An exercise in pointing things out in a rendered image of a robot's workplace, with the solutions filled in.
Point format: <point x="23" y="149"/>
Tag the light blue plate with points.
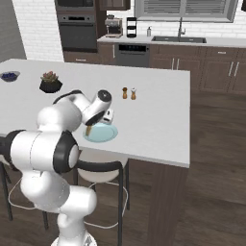
<point x="104" y="134"/>

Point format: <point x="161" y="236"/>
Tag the silver coffee machine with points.
<point x="114" y="28"/>

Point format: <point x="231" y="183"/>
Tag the black stool with white seat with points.
<point x="102" y="173"/>
<point x="4" y="179"/>

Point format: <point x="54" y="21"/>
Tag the grey soap dispenser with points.
<point x="149" y="32"/>

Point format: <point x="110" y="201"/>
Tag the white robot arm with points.
<point x="48" y="150"/>

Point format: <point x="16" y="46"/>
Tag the brown pepper shaker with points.
<point x="125" y="93"/>

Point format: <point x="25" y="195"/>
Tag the built-in black oven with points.
<point x="77" y="33"/>

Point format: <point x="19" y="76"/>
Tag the grey dishwasher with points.
<point x="132" y="56"/>

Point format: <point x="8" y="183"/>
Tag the black microwave oven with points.
<point x="75" y="3"/>

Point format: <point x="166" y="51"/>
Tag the window with blinds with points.
<point x="185" y="9"/>

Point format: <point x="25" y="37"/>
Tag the dark wood counter island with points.
<point x="166" y="205"/>

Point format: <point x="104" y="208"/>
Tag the white-topped salt shaker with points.
<point x="133" y="94"/>

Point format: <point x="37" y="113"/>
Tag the black tiered stand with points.
<point x="131" y="28"/>

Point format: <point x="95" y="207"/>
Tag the succulent in black pot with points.
<point x="50" y="84"/>

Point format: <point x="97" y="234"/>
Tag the brown base cupboard run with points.
<point x="211" y="68"/>

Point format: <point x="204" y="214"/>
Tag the brown wall cupboard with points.
<point x="114" y="4"/>

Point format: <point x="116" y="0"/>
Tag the steel sink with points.
<point x="178" y="39"/>

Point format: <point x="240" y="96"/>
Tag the pale gripper body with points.
<point x="88" y="130"/>

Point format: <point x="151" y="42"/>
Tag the brown cupboards beside oven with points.
<point x="96" y="55"/>

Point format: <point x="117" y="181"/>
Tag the bowl with blue contents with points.
<point x="9" y="76"/>

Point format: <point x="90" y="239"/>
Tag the steel tap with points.
<point x="181" y="29"/>

